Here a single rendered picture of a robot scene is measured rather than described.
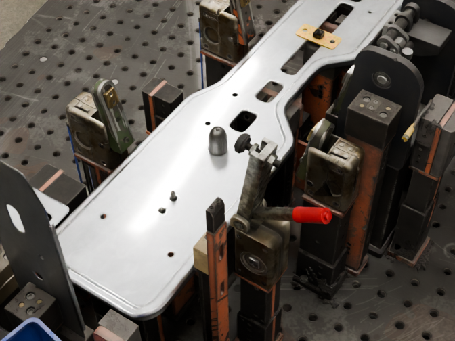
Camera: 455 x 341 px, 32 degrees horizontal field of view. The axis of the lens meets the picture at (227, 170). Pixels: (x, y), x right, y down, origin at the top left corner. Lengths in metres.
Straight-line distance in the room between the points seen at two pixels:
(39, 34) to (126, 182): 0.86
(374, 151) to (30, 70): 0.98
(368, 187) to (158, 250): 0.37
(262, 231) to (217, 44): 0.53
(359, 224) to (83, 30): 0.95
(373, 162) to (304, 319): 0.35
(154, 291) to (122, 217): 0.15
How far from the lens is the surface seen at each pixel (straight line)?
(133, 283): 1.15
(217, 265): 1.06
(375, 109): 1.21
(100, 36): 2.01
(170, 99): 1.40
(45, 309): 1.06
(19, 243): 1.01
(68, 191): 1.30
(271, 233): 1.13
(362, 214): 1.38
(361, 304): 1.49
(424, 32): 1.31
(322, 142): 1.20
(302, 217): 1.05
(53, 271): 1.00
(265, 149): 1.01
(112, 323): 0.89
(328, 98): 1.58
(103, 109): 1.27
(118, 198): 1.25
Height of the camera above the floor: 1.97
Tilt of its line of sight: 49 degrees down
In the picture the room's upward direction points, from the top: 1 degrees counter-clockwise
